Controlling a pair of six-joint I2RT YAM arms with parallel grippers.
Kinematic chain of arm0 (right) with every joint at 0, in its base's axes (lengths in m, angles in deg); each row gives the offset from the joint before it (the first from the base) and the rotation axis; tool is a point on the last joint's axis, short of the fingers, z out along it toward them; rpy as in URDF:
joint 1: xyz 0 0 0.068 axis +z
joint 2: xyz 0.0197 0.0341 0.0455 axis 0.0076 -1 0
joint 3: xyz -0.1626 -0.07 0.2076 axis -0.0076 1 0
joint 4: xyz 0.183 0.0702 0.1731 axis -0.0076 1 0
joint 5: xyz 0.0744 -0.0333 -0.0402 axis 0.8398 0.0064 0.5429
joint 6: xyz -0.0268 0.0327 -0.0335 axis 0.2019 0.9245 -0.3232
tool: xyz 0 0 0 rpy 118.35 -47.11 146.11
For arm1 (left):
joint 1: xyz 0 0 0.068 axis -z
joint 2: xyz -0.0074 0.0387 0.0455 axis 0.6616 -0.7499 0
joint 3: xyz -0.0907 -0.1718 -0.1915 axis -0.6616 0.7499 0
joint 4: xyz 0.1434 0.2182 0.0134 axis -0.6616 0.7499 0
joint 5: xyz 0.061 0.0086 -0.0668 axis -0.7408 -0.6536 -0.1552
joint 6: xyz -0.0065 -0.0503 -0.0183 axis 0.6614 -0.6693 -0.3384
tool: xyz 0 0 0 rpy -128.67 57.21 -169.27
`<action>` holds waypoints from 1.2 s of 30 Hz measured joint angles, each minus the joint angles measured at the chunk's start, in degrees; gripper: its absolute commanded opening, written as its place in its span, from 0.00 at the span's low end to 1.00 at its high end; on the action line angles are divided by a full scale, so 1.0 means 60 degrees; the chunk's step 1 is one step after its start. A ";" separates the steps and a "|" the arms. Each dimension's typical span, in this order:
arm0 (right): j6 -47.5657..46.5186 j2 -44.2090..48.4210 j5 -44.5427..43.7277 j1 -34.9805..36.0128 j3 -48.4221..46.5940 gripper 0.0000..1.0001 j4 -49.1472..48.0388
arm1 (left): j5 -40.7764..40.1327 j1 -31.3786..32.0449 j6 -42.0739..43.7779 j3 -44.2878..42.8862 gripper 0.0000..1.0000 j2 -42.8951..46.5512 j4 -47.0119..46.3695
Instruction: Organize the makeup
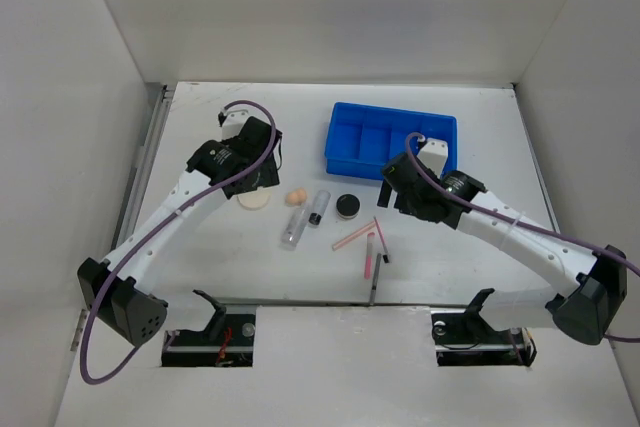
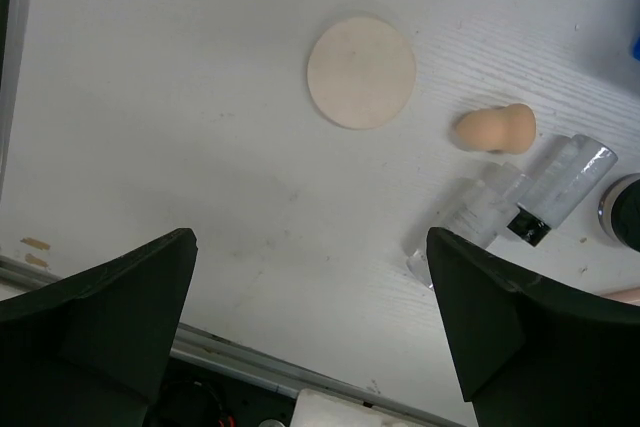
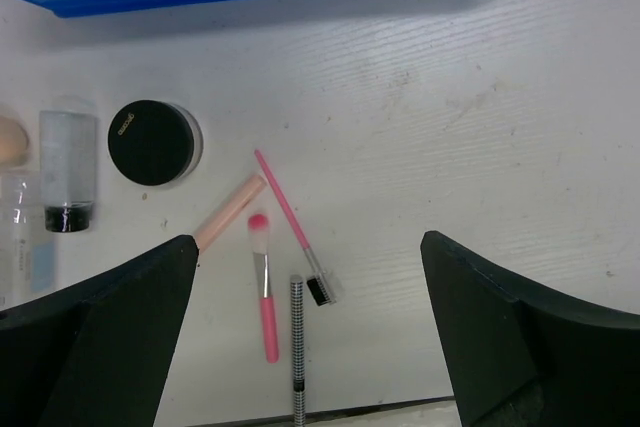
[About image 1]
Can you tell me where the grey makeup pen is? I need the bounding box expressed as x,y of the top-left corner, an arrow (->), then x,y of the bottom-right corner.
368,253 -> 383,307

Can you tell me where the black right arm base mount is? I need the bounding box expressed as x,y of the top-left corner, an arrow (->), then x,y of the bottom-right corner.
431,289 -> 537,368

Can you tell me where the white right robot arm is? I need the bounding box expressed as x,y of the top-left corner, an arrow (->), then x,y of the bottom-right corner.
381,153 -> 629,345

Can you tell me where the peach makeup sponge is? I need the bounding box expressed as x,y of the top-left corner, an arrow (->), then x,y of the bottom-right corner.
285,188 -> 308,206

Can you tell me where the thin pink brush black tip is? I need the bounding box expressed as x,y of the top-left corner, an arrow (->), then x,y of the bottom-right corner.
373,216 -> 391,264

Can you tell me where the aluminium rail right edge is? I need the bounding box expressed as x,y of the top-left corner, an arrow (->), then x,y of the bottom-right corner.
510,83 -> 560,232

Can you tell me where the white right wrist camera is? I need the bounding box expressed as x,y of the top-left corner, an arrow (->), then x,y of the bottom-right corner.
416,136 -> 449,178

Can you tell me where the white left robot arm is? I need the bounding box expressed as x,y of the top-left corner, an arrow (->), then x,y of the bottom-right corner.
77,116 -> 281,347

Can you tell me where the clear bottle black cap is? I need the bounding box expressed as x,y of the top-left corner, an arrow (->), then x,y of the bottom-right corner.
309,190 -> 331,227

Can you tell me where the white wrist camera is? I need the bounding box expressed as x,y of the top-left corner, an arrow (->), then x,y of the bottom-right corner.
416,136 -> 449,178
218,108 -> 250,140

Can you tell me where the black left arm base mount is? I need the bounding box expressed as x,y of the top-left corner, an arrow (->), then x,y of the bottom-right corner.
160,289 -> 257,368

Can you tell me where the round beige powder puff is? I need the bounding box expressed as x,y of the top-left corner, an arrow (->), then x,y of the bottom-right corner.
237,188 -> 271,211

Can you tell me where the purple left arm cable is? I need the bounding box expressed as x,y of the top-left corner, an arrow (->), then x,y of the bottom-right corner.
81,100 -> 279,385

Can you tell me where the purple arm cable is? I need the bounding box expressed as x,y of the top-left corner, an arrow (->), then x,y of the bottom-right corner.
81,100 -> 279,385
405,131 -> 640,344

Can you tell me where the beige pink pencil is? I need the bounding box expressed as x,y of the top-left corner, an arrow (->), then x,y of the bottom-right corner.
331,220 -> 376,251

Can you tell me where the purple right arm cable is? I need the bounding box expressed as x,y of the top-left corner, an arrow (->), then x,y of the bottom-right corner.
405,131 -> 640,344

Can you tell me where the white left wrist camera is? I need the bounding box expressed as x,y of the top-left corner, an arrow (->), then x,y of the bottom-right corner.
218,108 -> 250,140

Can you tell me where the black round compact jar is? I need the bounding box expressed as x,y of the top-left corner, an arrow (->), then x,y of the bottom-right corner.
336,194 -> 361,220

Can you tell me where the blue plastic organizer tray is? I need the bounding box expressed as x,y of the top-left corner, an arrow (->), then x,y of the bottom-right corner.
324,102 -> 457,180

